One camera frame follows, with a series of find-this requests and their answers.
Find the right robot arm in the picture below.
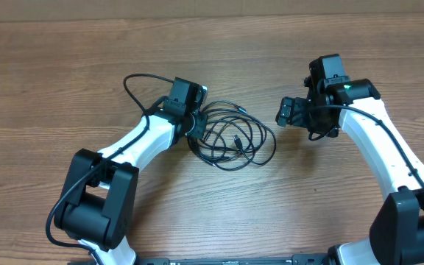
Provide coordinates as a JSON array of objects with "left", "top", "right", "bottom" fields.
[{"left": 276, "top": 54, "right": 424, "bottom": 264}]

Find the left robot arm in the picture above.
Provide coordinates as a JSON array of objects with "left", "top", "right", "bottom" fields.
[{"left": 46, "top": 77, "right": 208, "bottom": 264}]

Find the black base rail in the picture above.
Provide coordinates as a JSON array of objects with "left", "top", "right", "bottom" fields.
[{"left": 67, "top": 252, "right": 395, "bottom": 265}]

